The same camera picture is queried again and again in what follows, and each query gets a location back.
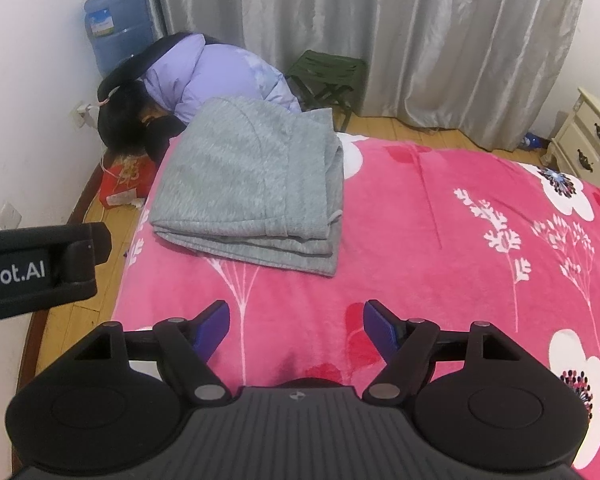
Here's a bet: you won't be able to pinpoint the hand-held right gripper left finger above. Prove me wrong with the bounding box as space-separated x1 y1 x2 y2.
72 300 231 403

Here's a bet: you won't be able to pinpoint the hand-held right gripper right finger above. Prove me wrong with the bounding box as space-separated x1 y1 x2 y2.
362 299 523 403

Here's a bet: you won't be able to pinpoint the grey sweatpants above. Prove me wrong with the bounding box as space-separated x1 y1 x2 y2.
147 96 345 277

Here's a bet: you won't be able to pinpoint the pink floral blanket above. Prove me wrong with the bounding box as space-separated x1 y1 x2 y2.
110 132 600 480

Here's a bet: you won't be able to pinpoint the red bag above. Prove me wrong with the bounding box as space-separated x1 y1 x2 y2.
100 155 156 208

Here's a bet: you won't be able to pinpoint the blue water jug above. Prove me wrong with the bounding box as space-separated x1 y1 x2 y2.
83 0 154 78

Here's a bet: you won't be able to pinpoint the purple jacket pile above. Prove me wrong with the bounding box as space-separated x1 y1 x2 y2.
96 31 301 163

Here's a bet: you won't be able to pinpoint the green folding stool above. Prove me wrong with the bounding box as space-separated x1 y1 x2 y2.
285 50 368 133

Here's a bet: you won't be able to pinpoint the cream nightstand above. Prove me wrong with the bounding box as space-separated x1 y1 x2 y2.
540 86 600 191

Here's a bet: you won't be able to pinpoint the grey curtain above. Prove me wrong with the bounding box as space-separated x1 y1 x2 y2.
137 0 588 151

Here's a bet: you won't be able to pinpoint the white wall outlet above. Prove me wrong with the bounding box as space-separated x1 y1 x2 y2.
70 101 98 131
0 201 23 231

